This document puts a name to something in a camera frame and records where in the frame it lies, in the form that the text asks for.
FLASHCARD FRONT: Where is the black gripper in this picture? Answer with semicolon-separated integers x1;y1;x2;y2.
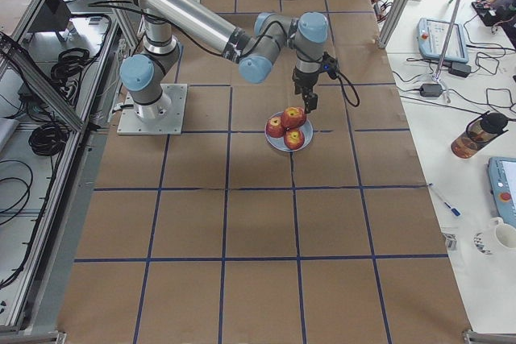
292;69;318;113

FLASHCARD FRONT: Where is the red yellow apple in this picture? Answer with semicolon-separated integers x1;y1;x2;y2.
281;106;306;129

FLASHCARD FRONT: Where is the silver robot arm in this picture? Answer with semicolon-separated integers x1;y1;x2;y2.
131;0;328;113

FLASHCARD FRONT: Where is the red apple on plate front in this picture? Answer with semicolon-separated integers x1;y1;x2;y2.
283;128;305;151

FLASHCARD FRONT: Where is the red apple on plate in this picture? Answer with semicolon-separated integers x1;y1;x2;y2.
283;128;305;151
265;116;285;139

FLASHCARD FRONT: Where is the red apple on plate right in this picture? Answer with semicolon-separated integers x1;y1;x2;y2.
265;116;285;139

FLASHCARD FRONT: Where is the light blue plate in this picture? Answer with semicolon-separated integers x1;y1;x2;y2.
264;112;314;151

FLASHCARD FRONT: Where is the black power adapter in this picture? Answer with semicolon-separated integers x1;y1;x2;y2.
418;83;443;97

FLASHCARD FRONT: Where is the blue teach pendant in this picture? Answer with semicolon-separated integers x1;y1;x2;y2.
488;157;516;226
417;18;469;64

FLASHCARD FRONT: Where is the black lidded drink cup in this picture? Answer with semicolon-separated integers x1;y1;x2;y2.
451;112;509;159

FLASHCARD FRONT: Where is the blue white pen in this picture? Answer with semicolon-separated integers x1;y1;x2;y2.
428;183;461;217

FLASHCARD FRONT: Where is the white mug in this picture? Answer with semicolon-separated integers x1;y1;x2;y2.
486;217;515;255

